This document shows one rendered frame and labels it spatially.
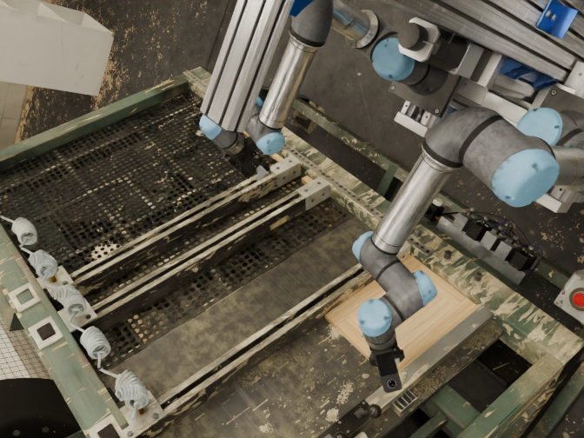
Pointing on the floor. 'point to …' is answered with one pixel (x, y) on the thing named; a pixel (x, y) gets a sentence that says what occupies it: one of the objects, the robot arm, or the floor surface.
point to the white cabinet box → (52, 47)
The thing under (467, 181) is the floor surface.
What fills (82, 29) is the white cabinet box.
